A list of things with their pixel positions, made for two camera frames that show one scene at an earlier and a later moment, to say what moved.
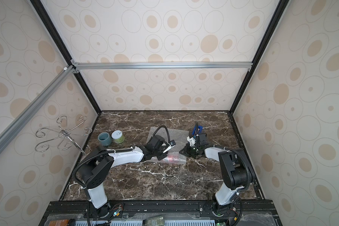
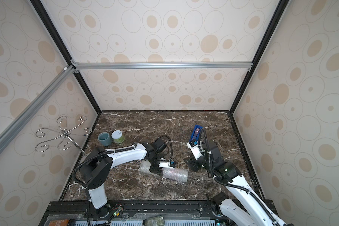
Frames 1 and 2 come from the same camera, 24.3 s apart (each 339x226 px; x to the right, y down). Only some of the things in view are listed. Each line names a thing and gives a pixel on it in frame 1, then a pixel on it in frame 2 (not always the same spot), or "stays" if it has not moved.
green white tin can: (117, 136) stays
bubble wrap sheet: (177, 154) → (179, 174)
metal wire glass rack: (66, 143) stays
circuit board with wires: (120, 209) stays
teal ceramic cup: (105, 139) stays
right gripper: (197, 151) → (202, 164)
